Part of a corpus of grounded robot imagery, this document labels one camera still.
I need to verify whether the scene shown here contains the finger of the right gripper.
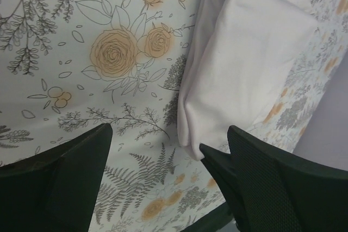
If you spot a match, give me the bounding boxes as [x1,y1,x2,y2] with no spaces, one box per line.
[199,144,239,216]

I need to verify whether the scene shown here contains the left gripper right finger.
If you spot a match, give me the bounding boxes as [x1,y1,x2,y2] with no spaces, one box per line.
[227,126,347,231]

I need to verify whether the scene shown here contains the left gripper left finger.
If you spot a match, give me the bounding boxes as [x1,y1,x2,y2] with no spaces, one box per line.
[1,123,113,231]

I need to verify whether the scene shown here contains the white t shirt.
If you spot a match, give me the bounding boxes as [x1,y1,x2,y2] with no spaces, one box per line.
[177,0,318,160]

